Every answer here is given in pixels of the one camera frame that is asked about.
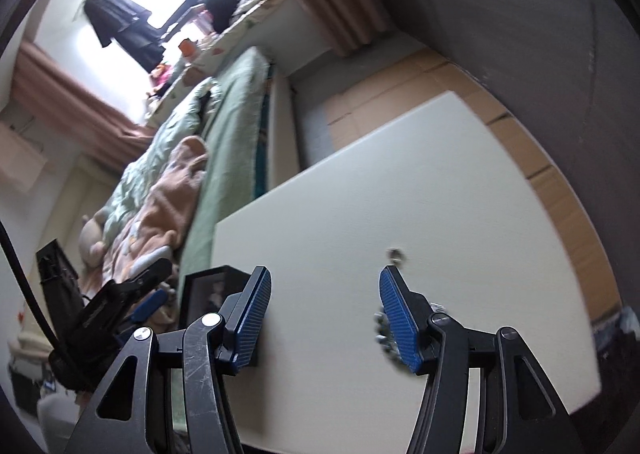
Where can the left pink curtain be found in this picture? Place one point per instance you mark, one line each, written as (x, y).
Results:
(59, 101)

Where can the white low table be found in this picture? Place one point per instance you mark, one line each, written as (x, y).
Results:
(322, 383)

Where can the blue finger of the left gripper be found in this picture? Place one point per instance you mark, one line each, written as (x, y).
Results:
(149, 306)
(144, 282)

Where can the patterned window seat cushion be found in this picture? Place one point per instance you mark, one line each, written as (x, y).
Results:
(207, 59)

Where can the beige towel on wall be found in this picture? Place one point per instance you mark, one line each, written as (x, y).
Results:
(20, 163)

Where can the beige plush bear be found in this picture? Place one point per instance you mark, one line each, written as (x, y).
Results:
(91, 243)

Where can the black open jewelry box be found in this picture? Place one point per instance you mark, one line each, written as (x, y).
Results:
(215, 293)

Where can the cream bed headboard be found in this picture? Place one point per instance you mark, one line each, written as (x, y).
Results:
(85, 190)

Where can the green bed sheet mattress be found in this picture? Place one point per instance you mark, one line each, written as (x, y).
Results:
(231, 136)

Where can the dark hanging clothes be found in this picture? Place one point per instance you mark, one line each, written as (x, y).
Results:
(126, 23)

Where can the light green quilt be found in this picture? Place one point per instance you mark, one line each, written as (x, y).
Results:
(187, 119)

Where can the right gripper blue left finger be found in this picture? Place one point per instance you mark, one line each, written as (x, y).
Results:
(130, 412)

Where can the pink fleece blanket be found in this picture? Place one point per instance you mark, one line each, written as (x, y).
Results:
(157, 231)

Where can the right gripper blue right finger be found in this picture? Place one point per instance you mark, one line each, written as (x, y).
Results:
(519, 409)

